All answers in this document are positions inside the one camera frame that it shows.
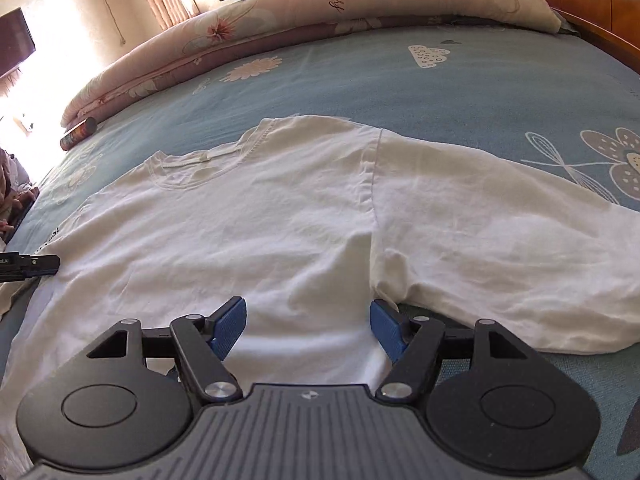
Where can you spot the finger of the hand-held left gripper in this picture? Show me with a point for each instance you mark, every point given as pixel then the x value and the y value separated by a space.
pixel 40 265

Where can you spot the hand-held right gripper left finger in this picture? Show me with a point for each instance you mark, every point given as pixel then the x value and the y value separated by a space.
pixel 227 328

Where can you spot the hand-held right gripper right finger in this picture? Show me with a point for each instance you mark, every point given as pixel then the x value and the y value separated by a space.
pixel 387 331

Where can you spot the white printed long-sleeve shirt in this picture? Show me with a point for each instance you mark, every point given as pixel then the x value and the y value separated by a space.
pixel 275 210

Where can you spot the red chips can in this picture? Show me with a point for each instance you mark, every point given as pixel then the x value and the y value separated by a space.
pixel 77 133

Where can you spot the dark television screen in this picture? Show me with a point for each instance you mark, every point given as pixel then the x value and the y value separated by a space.
pixel 15 42

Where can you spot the pink floral folded quilt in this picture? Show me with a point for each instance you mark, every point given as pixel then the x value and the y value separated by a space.
pixel 300 25

